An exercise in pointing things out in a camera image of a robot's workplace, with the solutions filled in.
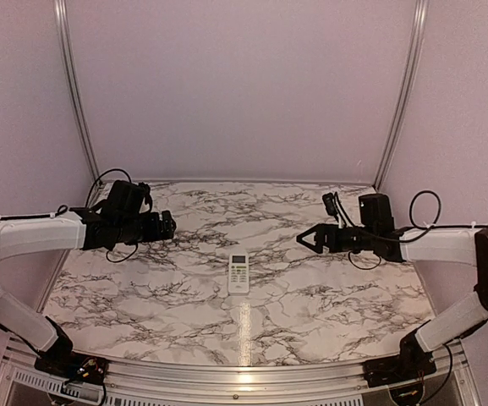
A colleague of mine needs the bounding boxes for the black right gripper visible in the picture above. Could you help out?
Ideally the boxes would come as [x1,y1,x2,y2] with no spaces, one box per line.
[297,222,377,253]

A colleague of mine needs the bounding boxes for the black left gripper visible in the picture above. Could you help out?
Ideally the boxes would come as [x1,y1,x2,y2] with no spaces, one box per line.
[117,209,176,244]

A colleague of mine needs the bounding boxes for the white remote control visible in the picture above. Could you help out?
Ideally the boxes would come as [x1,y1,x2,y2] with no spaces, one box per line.
[228,253,250,295]

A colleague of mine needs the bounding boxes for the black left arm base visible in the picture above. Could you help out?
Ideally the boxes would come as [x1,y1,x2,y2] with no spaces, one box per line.
[34,325,110,386]

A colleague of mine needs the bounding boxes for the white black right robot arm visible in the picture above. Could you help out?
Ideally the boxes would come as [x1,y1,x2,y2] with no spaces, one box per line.
[296,193,488,379]

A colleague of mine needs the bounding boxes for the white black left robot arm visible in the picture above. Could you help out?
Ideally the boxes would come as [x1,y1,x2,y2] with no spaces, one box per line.
[0,180,177,376]

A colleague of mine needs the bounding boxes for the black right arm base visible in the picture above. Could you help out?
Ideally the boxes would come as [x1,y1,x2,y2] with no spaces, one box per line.
[363,329,437,387]

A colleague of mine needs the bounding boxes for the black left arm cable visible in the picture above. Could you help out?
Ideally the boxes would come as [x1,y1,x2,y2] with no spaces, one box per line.
[55,168,154,263]

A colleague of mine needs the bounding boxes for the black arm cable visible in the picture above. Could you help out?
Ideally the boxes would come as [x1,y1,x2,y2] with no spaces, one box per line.
[55,168,154,263]
[336,189,488,270]

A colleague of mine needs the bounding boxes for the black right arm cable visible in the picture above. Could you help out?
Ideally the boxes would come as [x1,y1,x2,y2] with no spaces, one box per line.
[336,189,488,270]

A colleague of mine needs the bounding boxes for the aluminium left corner post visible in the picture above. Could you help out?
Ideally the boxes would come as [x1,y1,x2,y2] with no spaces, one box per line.
[53,0,100,181]

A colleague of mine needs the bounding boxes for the aluminium corner post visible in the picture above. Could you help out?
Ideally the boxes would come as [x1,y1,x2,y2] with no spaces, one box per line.
[53,0,100,181]
[373,0,430,190]

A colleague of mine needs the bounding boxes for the aluminium right corner post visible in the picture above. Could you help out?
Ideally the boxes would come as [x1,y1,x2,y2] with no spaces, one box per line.
[373,0,430,190]

